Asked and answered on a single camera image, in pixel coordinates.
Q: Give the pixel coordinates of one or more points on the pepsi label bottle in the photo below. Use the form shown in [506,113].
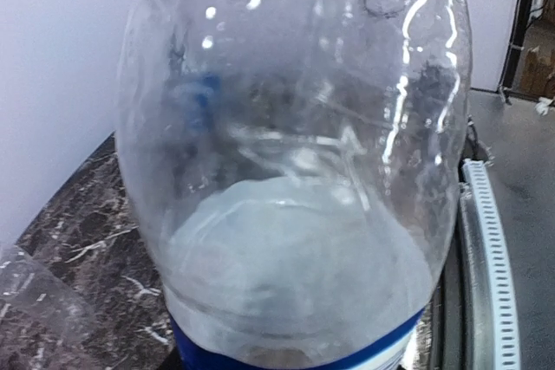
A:
[293,168]

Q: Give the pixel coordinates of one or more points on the clear bottle at back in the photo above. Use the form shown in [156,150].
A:
[44,323]

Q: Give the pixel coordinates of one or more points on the small white object background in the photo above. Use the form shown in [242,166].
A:
[543,105]

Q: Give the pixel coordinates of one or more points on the cardboard boxes background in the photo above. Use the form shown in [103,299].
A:
[536,75]

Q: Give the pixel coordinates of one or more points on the white slotted cable duct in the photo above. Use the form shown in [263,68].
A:
[493,323]

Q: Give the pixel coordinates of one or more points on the right black frame post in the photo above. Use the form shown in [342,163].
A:
[514,49]

